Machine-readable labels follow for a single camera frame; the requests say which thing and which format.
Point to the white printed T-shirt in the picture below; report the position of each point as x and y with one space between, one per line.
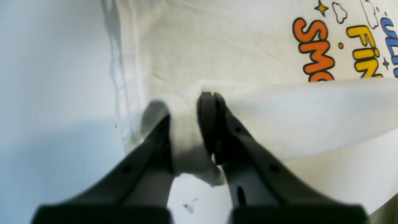
314 81

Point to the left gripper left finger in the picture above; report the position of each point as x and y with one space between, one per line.
135 192

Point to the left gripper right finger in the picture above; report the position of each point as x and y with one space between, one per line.
262 189

